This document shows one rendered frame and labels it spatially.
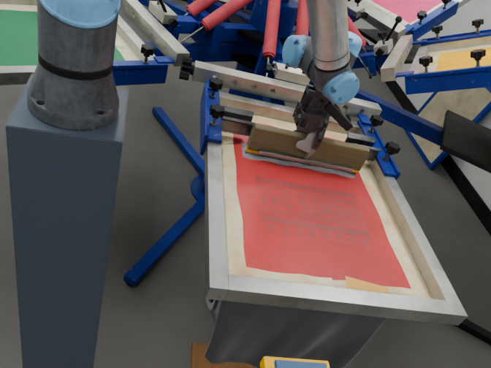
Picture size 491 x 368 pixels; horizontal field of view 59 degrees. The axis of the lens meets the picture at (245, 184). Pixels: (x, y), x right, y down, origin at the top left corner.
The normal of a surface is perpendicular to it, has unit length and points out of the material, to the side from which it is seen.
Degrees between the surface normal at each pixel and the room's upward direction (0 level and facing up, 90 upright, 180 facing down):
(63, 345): 90
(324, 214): 0
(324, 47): 112
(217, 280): 0
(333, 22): 97
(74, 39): 90
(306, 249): 0
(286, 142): 90
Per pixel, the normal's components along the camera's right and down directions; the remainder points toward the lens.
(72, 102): 0.25, 0.40
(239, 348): -0.14, 0.67
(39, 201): 0.14, 0.66
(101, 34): 0.75, 0.56
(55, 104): -0.04, 0.34
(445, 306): 0.28, -0.75
